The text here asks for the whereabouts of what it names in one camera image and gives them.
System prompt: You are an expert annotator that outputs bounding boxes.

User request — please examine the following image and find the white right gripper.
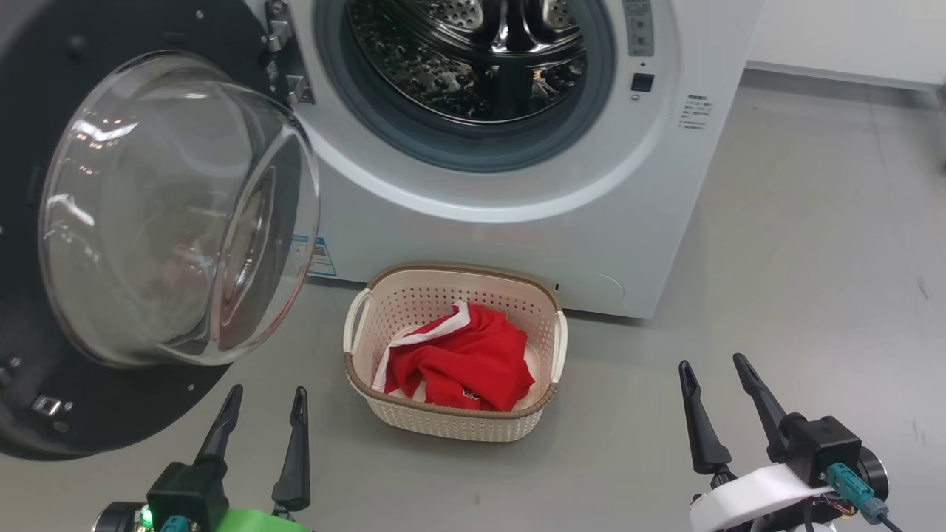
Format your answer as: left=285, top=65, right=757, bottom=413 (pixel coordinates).
left=678, top=352, right=837, bottom=532

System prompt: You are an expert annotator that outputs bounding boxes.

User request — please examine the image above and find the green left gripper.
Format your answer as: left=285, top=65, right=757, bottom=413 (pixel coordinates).
left=193, top=384, right=312, bottom=532

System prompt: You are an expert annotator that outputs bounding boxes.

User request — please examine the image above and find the red and white garment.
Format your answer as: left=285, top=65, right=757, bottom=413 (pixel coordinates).
left=371, top=300, right=537, bottom=413

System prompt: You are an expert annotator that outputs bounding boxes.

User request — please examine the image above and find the round black glass washer door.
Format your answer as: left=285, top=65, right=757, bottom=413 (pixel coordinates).
left=0, top=0, right=323, bottom=462

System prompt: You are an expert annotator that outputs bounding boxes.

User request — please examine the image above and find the cream perforated laundry basket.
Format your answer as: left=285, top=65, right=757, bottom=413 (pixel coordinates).
left=342, top=262, right=569, bottom=443

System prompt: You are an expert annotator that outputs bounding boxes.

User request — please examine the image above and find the white front-load washing machine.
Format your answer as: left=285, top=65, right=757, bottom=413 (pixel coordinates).
left=244, top=0, right=766, bottom=321

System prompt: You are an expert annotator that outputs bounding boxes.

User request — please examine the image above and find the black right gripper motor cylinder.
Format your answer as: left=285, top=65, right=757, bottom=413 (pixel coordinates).
left=857, top=446, right=890, bottom=498

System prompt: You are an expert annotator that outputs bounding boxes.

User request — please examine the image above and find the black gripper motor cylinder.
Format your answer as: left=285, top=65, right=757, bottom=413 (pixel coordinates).
left=857, top=446, right=890, bottom=498
left=94, top=502, right=149, bottom=532

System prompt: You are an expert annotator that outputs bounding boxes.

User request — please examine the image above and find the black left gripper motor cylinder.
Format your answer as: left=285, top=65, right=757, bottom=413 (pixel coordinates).
left=94, top=502, right=149, bottom=532

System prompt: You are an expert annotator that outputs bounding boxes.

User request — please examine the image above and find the round washer filter cover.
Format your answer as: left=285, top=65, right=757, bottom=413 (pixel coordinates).
left=560, top=273, right=626, bottom=304

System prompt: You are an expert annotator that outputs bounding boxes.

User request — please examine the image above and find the blue energy label sticker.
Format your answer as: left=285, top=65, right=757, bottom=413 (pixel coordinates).
left=291, top=235, right=338, bottom=279

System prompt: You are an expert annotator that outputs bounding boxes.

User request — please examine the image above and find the small printed text label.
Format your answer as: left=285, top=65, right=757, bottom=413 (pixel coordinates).
left=678, top=94, right=715, bottom=132

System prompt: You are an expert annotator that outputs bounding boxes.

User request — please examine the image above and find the right camera cable teal plug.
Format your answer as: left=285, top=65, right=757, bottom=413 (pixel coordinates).
left=826, top=463, right=906, bottom=532

